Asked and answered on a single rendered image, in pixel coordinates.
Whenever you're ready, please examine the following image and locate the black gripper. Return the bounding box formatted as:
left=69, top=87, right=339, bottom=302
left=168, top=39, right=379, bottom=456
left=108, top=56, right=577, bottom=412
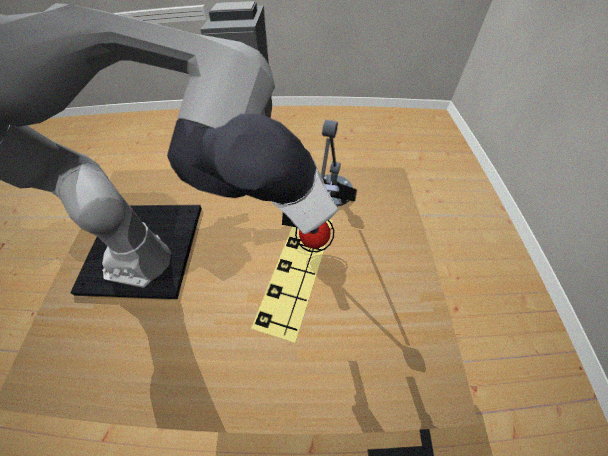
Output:
left=323, top=179, right=357, bottom=204

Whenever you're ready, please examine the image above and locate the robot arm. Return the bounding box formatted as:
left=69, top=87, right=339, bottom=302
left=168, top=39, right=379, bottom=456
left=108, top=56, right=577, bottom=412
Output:
left=0, top=3, right=338, bottom=287

